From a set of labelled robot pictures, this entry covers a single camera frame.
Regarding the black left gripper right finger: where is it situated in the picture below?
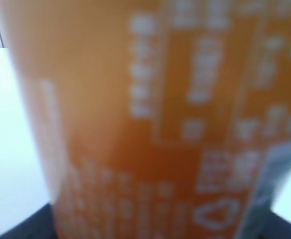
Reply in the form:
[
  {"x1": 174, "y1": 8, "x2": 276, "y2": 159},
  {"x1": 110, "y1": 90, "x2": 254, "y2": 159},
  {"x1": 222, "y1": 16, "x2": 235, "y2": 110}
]
[{"x1": 237, "y1": 209, "x2": 291, "y2": 239}]

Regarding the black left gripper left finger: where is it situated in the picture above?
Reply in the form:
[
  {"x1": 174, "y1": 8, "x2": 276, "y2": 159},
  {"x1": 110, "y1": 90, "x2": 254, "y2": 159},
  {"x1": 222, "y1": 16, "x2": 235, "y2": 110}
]
[{"x1": 0, "y1": 203, "x2": 57, "y2": 239}]

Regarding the orange Mirinda soda bottle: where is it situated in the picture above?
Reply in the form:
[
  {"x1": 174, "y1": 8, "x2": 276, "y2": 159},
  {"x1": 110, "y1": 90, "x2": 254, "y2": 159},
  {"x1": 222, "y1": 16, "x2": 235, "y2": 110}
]
[{"x1": 0, "y1": 0, "x2": 291, "y2": 239}]

